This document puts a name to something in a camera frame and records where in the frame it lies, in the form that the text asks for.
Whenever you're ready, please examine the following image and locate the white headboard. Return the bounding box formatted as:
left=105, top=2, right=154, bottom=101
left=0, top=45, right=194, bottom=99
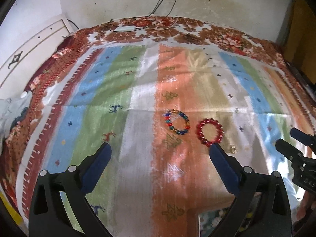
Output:
left=1, top=14, right=73, bottom=97

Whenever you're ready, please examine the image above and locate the red bead bracelet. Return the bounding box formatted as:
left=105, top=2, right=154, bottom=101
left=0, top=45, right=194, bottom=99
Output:
left=195, top=118, right=225, bottom=147

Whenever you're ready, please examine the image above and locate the white phone on bed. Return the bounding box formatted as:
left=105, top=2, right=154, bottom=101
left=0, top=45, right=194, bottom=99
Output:
left=114, top=26, right=137, bottom=32

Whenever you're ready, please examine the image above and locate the person's right hand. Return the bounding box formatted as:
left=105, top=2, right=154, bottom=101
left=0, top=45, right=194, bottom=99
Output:
left=296, top=191, right=316, bottom=220

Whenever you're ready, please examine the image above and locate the floral red bed sheet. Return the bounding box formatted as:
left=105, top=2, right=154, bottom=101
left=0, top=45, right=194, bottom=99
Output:
left=0, top=15, right=316, bottom=237

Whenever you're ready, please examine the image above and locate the brown hanging coat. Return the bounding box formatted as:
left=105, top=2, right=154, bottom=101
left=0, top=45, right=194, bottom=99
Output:
left=283, top=0, right=315, bottom=84

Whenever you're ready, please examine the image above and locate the multicolour glass bead bracelet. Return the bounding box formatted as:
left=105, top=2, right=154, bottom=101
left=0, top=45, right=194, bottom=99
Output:
left=163, top=109, right=191, bottom=136

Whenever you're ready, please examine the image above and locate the striped colourful blanket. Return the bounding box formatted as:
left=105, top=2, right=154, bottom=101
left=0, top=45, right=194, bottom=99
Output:
left=16, top=42, right=315, bottom=236

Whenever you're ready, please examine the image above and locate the grey crumpled cloth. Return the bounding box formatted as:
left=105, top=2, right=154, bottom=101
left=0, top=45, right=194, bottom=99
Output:
left=1, top=91, right=33, bottom=140

